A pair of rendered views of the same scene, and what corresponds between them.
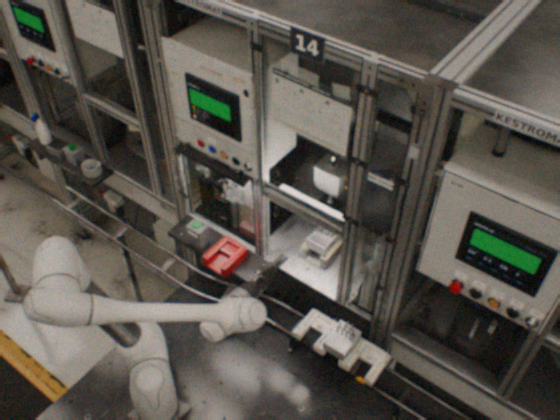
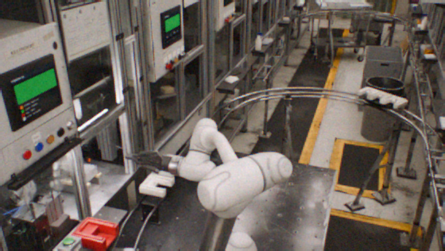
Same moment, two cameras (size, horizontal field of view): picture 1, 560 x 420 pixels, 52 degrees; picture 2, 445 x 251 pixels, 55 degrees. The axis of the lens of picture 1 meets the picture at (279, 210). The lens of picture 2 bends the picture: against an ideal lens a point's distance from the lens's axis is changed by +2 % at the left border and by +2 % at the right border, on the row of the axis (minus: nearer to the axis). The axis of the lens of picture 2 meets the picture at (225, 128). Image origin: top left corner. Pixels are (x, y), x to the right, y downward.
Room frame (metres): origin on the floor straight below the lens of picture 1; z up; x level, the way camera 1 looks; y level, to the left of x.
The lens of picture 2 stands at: (1.54, 1.77, 2.21)
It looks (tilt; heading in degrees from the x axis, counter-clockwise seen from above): 28 degrees down; 251
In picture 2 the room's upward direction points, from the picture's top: 1 degrees clockwise
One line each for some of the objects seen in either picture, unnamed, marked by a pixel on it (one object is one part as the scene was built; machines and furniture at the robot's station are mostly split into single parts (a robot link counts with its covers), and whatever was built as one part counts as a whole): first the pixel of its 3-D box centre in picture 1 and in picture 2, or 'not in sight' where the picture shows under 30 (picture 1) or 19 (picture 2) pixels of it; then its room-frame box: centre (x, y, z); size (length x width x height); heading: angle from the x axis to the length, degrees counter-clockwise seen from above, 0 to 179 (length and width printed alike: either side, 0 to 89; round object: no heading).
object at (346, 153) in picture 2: not in sight; (359, 165); (-0.80, -1.10, 0.01); 1.00 x 0.55 x 0.01; 53
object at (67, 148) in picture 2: (211, 162); (47, 159); (1.74, 0.27, 1.37); 0.36 x 0.04 x 0.04; 53
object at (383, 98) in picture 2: not in sight; (380, 100); (-0.65, -0.81, 0.84); 0.37 x 0.14 x 0.10; 111
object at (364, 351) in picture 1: (340, 349); (166, 177); (1.22, -0.24, 0.84); 0.36 x 0.14 x 0.10; 53
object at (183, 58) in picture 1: (230, 96); (1, 96); (1.85, 0.19, 1.60); 0.42 x 0.29 x 0.46; 53
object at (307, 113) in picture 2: not in sight; (315, 73); (-1.68, -3.53, 0.01); 5.85 x 0.59 x 0.01; 53
